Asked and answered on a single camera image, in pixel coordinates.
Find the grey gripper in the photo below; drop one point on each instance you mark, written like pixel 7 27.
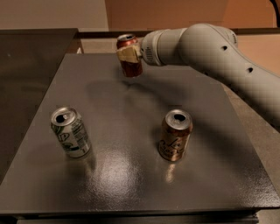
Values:
pixel 149 48

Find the red coke can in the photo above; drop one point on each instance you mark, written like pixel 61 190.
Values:
pixel 129 69

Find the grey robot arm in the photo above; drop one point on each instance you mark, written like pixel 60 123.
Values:
pixel 211 50

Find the brown orange soda can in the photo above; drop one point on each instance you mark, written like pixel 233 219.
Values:
pixel 177 127

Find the white green soda can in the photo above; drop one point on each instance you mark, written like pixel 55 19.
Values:
pixel 69 128

